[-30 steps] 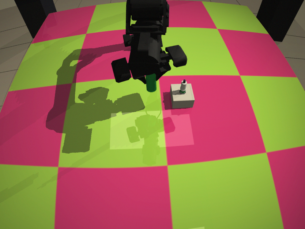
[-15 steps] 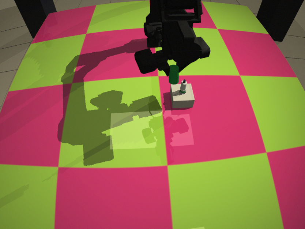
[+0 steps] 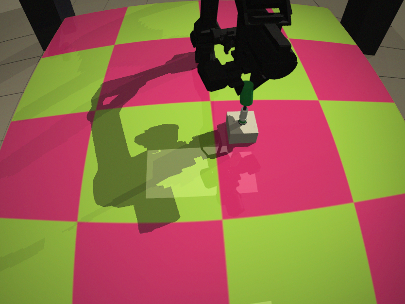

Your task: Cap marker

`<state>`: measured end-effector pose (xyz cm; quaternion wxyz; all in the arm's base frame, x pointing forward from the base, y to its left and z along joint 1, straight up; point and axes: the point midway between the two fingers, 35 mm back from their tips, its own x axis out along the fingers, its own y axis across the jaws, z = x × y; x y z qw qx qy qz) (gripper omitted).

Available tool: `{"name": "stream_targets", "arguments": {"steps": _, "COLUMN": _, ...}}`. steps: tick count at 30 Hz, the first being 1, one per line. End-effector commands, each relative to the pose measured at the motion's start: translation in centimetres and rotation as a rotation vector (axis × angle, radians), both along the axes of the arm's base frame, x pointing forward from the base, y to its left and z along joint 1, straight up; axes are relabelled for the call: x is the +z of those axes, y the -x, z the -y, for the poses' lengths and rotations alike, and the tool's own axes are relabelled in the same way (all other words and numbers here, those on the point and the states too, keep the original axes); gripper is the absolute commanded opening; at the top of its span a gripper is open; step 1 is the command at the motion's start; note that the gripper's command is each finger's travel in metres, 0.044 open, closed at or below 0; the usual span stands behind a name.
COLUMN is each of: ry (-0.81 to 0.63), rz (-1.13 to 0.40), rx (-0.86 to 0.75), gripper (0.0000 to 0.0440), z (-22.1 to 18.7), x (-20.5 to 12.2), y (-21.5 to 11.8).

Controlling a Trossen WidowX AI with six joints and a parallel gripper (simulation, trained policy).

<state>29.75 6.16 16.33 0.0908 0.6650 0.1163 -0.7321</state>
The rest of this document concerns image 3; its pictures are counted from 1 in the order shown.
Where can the beige square block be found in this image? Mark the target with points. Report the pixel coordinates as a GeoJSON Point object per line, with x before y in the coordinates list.
{"type": "Point", "coordinates": [238, 133]}

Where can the dark green marker cap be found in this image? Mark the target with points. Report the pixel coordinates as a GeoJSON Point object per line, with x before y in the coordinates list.
{"type": "Point", "coordinates": [246, 96]}

